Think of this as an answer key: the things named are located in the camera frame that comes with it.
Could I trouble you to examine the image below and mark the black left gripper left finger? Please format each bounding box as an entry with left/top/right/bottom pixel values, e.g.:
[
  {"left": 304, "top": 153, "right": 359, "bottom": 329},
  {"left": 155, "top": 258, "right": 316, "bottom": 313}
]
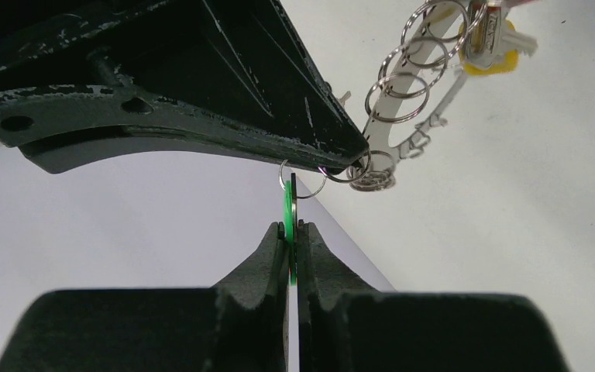
[{"left": 0, "top": 222, "right": 288, "bottom": 371}]

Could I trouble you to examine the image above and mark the yellow key tag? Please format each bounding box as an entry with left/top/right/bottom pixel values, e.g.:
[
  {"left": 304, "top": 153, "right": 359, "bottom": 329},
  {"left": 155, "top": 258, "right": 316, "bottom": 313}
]
[{"left": 459, "top": 19, "right": 519, "bottom": 76}]

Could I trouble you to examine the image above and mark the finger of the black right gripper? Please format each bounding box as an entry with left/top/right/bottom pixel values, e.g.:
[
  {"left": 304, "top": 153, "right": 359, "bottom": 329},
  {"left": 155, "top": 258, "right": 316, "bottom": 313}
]
[
  {"left": 0, "top": 1, "right": 353, "bottom": 129},
  {"left": 0, "top": 84, "right": 368, "bottom": 174}
]

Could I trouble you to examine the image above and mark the silver metal ring disc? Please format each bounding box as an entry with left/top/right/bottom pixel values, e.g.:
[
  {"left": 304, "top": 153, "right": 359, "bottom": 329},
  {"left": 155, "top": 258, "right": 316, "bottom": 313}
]
[{"left": 284, "top": 1, "right": 489, "bottom": 192}]

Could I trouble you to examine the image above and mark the green key tag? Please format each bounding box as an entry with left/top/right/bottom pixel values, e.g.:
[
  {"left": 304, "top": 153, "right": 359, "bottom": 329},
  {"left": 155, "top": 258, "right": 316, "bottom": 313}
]
[{"left": 284, "top": 181, "right": 297, "bottom": 286}]

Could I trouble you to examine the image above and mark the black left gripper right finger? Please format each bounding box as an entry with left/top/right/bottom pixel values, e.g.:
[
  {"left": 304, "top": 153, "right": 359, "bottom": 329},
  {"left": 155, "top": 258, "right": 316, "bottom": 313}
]
[{"left": 296, "top": 222, "right": 569, "bottom": 371}]

